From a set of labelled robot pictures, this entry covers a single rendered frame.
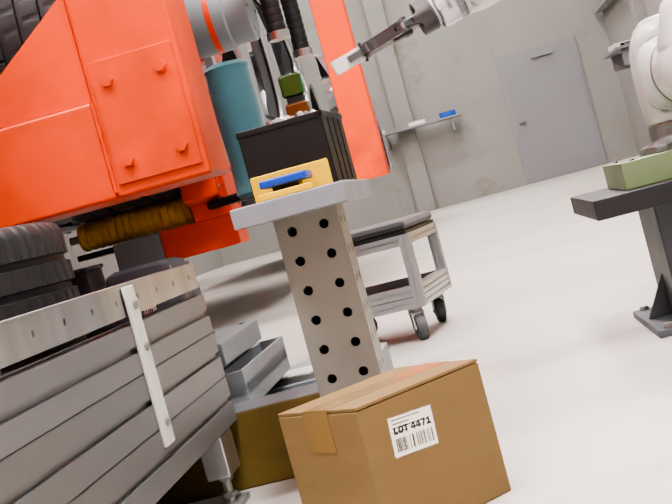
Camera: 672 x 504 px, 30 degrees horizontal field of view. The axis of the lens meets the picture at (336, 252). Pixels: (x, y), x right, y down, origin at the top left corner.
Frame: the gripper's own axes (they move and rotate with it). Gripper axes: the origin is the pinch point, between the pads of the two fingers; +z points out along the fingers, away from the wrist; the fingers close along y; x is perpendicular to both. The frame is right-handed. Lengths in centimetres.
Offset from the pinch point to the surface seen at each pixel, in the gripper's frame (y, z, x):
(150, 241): 8, 53, 12
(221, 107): 20.3, 26.0, -2.6
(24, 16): 35, 47, -33
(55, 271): 87, 53, 13
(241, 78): 20.2, 19.9, -5.4
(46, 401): 133, 49, 28
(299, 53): -9.1, 7.7, -7.6
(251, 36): 7.7, 14.5, -13.3
